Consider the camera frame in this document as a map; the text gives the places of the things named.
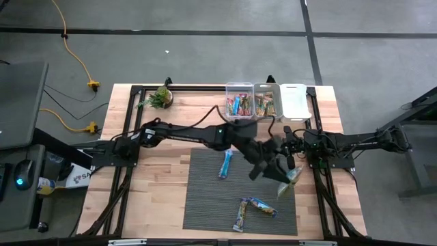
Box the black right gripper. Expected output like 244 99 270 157
280 124 310 171

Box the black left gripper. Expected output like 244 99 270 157
238 135 296 185

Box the purple Chewy granola bar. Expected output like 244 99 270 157
232 197 250 234
247 196 279 219

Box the grey plastic bin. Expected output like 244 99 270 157
253 82 284 124

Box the white plastic bin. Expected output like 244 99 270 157
279 83 313 124

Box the grey woven placemat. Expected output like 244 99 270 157
182 147 298 236

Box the clear plastic bin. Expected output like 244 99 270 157
225 81 255 123

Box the potted green succulent plant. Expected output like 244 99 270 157
135 85 175 111

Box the dark grey side table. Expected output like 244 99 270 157
389 87 437 200

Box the white bag with logo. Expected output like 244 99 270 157
64 162 94 190

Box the black floor stand beam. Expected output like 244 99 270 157
32 127 94 171

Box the yellow white bottle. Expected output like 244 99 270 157
36 176 58 196

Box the black computer mouse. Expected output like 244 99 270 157
12 158 36 191

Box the grey slanted panel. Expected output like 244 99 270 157
0 60 50 150

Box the dark grey side desk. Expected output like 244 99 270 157
0 143 47 234

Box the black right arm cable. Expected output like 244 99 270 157
317 131 389 160

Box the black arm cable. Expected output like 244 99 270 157
317 131 389 160
109 104 278 139

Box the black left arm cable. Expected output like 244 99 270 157
109 104 278 139

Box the silver frame bracket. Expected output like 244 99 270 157
107 238 148 246
298 240 338 246

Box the black aluminium table frame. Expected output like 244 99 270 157
76 75 368 246

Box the black floor cable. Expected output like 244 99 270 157
42 83 111 122

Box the yellow extension cord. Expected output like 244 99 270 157
38 108 100 135
50 0 101 93

